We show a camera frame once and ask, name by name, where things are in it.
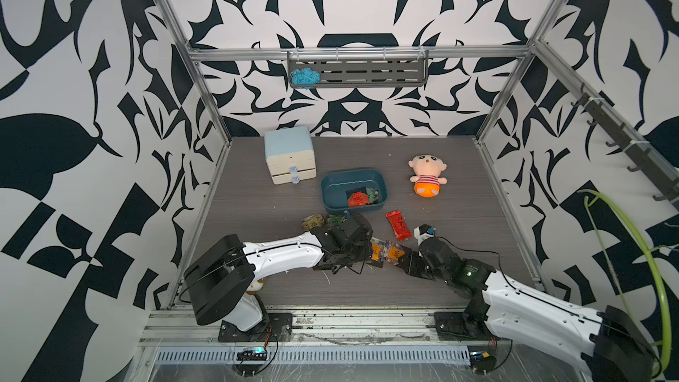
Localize orange label tea bag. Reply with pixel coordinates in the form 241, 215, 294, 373
370, 237, 406, 267

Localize red long tea sachet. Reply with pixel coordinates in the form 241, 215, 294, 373
385, 210, 412, 242

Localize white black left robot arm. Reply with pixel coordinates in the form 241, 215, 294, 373
181, 213, 373, 332

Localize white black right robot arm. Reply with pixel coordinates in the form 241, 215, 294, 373
398, 237, 658, 381

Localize green label tea bag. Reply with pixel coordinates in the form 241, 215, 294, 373
325, 214, 348, 225

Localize yellow label tea bag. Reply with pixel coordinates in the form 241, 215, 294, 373
301, 214, 325, 232

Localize teal plastic storage box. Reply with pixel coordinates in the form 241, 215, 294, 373
321, 168, 388, 214

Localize plush doll orange pants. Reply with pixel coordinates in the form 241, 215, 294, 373
408, 155, 447, 198

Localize small blue cream drawer cabinet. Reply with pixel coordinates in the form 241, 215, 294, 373
263, 127, 317, 185

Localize blue crumpled item on shelf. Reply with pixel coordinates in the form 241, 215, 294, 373
290, 67, 321, 89

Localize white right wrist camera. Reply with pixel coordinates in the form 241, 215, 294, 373
413, 224, 436, 245

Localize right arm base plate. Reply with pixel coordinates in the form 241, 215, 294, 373
433, 311, 493, 341

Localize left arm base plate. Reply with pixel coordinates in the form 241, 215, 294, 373
217, 312, 294, 343

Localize grey perforated wall shelf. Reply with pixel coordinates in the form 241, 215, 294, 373
286, 50, 429, 89

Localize black wall hook rail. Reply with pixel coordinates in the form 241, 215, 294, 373
571, 81, 678, 209

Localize green curved hose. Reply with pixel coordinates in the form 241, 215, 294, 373
579, 188, 673, 378

